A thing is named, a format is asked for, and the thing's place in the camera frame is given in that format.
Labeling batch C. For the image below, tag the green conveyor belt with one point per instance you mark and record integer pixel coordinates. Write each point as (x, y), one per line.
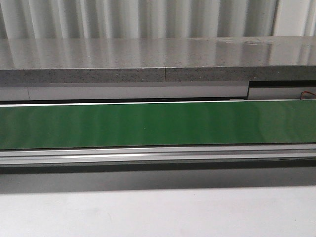
(156, 124)

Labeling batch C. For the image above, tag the grey stone countertop slab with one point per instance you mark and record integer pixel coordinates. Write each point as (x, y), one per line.
(32, 61)

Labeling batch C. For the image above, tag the aluminium conveyor front rail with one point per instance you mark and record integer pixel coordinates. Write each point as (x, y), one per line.
(270, 154)

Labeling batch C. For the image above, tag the white pleated curtain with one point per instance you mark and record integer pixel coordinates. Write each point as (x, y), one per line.
(155, 19)

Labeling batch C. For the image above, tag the white panel under countertop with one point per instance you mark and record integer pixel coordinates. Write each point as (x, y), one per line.
(209, 90)

